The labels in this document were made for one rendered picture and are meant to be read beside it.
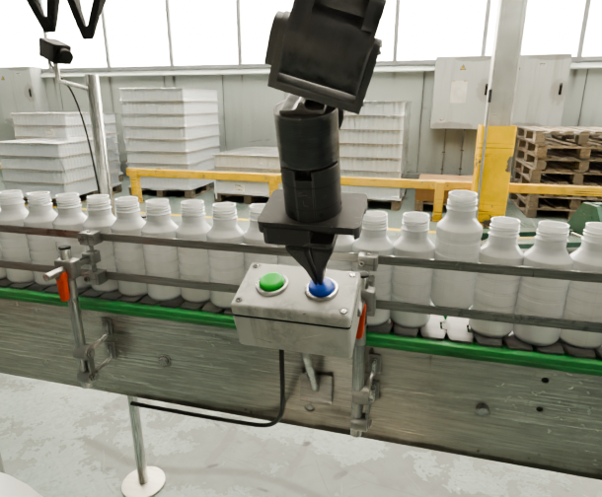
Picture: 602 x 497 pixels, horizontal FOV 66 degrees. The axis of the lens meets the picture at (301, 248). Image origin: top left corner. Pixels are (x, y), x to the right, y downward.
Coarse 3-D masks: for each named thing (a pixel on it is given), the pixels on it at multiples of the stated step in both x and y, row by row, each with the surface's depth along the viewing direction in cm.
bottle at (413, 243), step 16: (416, 224) 64; (400, 240) 66; (416, 240) 64; (416, 256) 64; (432, 256) 65; (400, 272) 66; (416, 272) 65; (432, 272) 66; (400, 288) 66; (416, 288) 65; (400, 320) 67; (416, 320) 67
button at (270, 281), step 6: (264, 276) 54; (270, 276) 54; (276, 276) 54; (282, 276) 54; (264, 282) 54; (270, 282) 53; (276, 282) 53; (282, 282) 54; (264, 288) 53; (270, 288) 53; (276, 288) 53
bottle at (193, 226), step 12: (192, 204) 72; (192, 216) 72; (204, 216) 74; (180, 228) 73; (192, 228) 73; (204, 228) 74; (204, 240) 73; (180, 252) 74; (192, 252) 73; (204, 252) 74; (180, 264) 75; (192, 264) 74; (204, 264) 74; (180, 276) 76; (192, 276) 74; (204, 276) 75; (192, 300) 76; (204, 300) 76
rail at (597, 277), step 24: (120, 240) 74; (144, 240) 73; (168, 240) 72; (192, 240) 71; (0, 264) 83; (24, 264) 81; (408, 264) 63; (432, 264) 62; (456, 264) 62; (480, 264) 61; (192, 288) 74; (216, 288) 72; (432, 312) 64; (456, 312) 64; (480, 312) 63
